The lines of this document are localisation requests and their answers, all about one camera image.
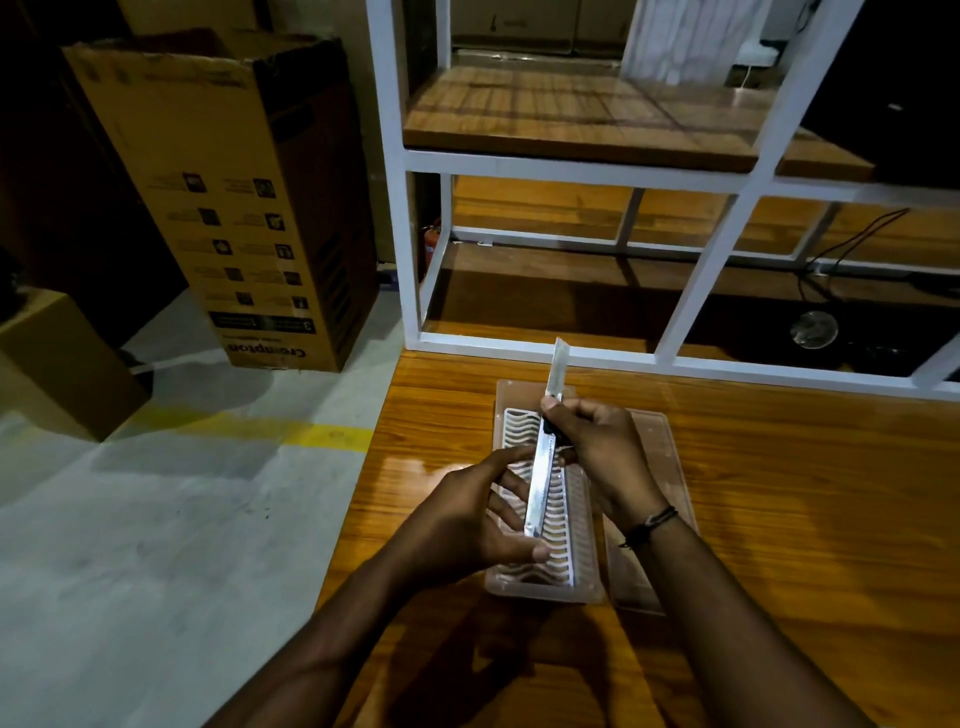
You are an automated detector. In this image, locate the person's right hand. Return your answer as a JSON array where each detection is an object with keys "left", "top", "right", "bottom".
[{"left": 540, "top": 396, "right": 670, "bottom": 535}]

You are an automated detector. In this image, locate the person's left hand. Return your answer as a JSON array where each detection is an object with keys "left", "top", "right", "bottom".
[{"left": 388, "top": 446, "right": 554, "bottom": 592}]

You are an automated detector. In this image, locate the silver utility knife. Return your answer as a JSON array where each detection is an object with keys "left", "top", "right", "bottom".
[{"left": 522, "top": 337, "right": 571, "bottom": 540}]

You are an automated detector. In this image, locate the person's right forearm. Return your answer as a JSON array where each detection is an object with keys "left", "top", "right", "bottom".
[{"left": 624, "top": 516, "right": 880, "bottom": 728}]

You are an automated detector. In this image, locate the person's left forearm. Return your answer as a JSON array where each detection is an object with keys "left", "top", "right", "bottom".
[{"left": 202, "top": 553, "right": 425, "bottom": 728}]

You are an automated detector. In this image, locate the clear plastic tray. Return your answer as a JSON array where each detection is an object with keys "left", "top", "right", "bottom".
[{"left": 483, "top": 378, "right": 606, "bottom": 606}]

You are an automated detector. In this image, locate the white wavy tray insert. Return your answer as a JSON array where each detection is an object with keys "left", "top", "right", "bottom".
[{"left": 491, "top": 407, "right": 598, "bottom": 590}]

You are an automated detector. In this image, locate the black wrist band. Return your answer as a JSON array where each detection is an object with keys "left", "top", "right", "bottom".
[{"left": 618, "top": 505, "right": 680, "bottom": 550}]

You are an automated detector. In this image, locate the clear plastic lid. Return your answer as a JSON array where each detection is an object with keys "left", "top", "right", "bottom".
[{"left": 598, "top": 408, "right": 700, "bottom": 618}]

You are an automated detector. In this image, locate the wooden shelf base board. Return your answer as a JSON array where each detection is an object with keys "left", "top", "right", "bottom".
[{"left": 422, "top": 176, "right": 960, "bottom": 380}]

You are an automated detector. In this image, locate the red fire extinguisher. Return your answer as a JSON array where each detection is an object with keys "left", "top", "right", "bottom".
[{"left": 421, "top": 219, "right": 444, "bottom": 280}]

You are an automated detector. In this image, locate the round silver disc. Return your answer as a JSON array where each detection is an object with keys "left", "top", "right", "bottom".
[{"left": 789, "top": 309, "right": 840, "bottom": 351}]

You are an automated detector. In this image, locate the tall printed cardboard box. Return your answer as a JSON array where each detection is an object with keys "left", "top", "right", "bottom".
[{"left": 61, "top": 28, "right": 380, "bottom": 374}]

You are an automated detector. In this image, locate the small plain cardboard box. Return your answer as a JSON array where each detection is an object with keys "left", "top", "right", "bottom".
[{"left": 0, "top": 287, "right": 151, "bottom": 444}]

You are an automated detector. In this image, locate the white curtain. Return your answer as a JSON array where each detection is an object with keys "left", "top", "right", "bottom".
[{"left": 620, "top": 0, "right": 775, "bottom": 88}]

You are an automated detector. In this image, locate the white power adapter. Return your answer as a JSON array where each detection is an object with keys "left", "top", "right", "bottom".
[{"left": 731, "top": 36, "right": 785, "bottom": 93}]

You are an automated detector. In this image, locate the large black appliance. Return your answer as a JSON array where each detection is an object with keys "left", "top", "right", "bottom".
[{"left": 801, "top": 0, "right": 960, "bottom": 190}]

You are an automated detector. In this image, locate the white metal shelf frame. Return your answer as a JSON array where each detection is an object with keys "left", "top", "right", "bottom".
[{"left": 365, "top": 0, "right": 960, "bottom": 404}]

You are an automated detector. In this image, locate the black cable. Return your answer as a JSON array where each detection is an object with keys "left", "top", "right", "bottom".
[{"left": 795, "top": 207, "right": 913, "bottom": 303}]

